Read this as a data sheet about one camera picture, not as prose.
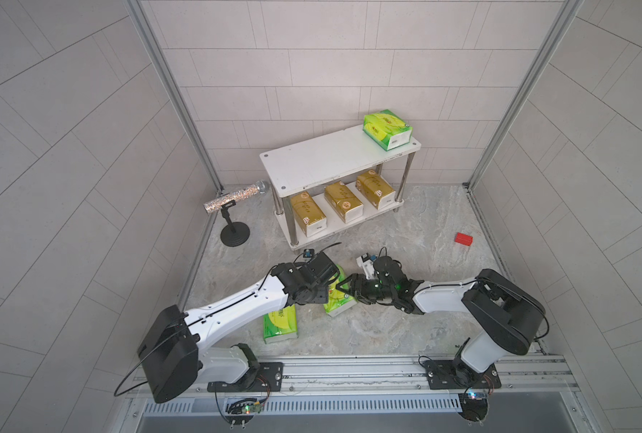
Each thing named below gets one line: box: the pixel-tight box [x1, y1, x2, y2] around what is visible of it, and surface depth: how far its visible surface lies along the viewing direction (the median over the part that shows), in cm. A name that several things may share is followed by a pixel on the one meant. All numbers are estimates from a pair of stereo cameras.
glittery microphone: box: [203, 180, 270, 214], surface depth 88 cm
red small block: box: [454, 231, 474, 247], surface depth 101 cm
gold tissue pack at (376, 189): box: [355, 169, 396, 211], surface depth 104 cm
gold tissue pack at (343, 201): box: [324, 181, 364, 224], surface depth 98 cm
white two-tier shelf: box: [259, 126, 422, 253], surface depth 84 cm
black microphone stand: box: [220, 199, 251, 248], surface depth 101 cm
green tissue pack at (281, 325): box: [262, 304, 299, 345], surface depth 76 cm
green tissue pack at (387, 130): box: [362, 109, 413, 151], surface depth 83 cm
